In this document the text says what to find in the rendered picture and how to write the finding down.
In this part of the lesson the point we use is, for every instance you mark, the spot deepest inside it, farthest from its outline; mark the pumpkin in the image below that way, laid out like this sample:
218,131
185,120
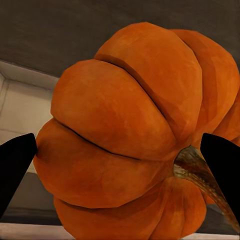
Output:
121,154

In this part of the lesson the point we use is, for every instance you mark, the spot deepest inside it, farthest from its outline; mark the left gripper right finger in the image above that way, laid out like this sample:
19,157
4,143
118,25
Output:
223,158

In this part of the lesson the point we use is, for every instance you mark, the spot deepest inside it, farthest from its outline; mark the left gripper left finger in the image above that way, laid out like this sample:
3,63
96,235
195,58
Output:
16,156

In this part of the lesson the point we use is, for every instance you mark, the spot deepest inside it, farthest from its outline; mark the cabinet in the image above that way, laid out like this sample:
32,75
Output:
40,39

